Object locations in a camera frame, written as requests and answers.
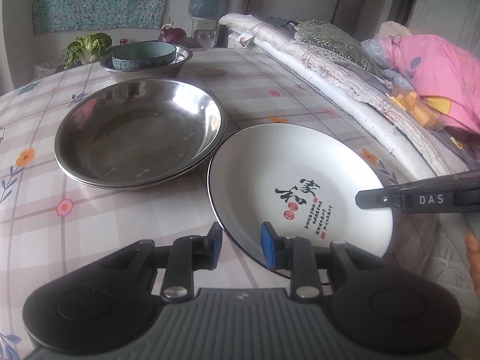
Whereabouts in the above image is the deep stainless steel bowl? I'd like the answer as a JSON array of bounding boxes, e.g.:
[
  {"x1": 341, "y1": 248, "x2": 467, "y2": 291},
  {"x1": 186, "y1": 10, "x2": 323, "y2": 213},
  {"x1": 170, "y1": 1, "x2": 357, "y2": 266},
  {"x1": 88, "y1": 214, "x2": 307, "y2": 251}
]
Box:
[{"x1": 99, "y1": 43, "x2": 195, "y2": 83}]

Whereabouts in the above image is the white folded quilt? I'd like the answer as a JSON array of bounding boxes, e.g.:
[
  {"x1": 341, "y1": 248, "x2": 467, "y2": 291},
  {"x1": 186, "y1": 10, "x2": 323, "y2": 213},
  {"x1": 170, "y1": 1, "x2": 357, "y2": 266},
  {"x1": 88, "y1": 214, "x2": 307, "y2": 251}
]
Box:
[{"x1": 220, "y1": 14, "x2": 479, "y2": 179}]

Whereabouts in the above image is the dark leaf pattern pillow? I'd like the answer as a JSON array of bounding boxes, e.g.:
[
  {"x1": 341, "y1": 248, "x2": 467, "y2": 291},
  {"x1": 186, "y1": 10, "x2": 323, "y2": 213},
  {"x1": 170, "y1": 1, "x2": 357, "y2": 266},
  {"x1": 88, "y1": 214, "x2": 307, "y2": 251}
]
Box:
[{"x1": 295, "y1": 19, "x2": 384, "y2": 78}]

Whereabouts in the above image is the shallow stainless steel plate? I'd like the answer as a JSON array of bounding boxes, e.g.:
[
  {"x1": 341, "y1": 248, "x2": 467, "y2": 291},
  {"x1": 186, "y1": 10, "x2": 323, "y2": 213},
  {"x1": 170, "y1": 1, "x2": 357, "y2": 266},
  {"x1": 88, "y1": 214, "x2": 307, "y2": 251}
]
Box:
[{"x1": 55, "y1": 79, "x2": 227, "y2": 190}]

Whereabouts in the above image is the white ceramic calligraphy plate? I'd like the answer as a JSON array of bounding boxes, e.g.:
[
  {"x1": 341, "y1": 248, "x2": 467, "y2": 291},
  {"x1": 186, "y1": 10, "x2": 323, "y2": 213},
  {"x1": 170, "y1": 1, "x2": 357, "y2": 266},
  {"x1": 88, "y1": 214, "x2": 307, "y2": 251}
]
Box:
[{"x1": 208, "y1": 124, "x2": 393, "y2": 266}]

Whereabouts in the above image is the green napa cabbage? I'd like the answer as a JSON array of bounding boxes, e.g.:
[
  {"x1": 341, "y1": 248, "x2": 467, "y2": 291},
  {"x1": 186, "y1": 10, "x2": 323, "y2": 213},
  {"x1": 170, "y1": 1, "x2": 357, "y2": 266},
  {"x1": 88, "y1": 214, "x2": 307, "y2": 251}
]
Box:
[{"x1": 64, "y1": 33, "x2": 112, "y2": 69}]

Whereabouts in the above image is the white water dispenser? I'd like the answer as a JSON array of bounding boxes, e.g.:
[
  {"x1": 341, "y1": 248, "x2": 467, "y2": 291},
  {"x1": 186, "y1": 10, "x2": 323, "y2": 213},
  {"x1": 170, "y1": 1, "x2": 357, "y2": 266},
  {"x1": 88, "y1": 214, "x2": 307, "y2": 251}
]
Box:
[{"x1": 185, "y1": 16, "x2": 219, "y2": 49}]

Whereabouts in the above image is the teal ceramic bowl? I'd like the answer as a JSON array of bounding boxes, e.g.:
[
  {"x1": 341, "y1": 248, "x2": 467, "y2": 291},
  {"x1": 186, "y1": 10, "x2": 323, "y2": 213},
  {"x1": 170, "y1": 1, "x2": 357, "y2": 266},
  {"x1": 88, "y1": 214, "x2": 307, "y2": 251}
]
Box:
[{"x1": 112, "y1": 41, "x2": 176, "y2": 72}]

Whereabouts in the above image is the pink floral blanket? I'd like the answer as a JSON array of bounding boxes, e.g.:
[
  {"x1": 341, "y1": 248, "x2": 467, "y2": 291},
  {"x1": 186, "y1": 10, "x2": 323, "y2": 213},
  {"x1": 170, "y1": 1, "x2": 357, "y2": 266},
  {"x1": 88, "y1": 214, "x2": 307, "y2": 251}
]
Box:
[{"x1": 377, "y1": 34, "x2": 479, "y2": 134}]

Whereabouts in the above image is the purple red cabbage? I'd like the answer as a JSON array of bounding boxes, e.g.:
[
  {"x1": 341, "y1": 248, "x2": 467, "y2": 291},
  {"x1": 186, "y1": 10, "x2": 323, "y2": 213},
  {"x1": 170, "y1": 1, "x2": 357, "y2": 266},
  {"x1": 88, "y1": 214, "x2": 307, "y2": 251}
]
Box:
[{"x1": 158, "y1": 23, "x2": 187, "y2": 44}]

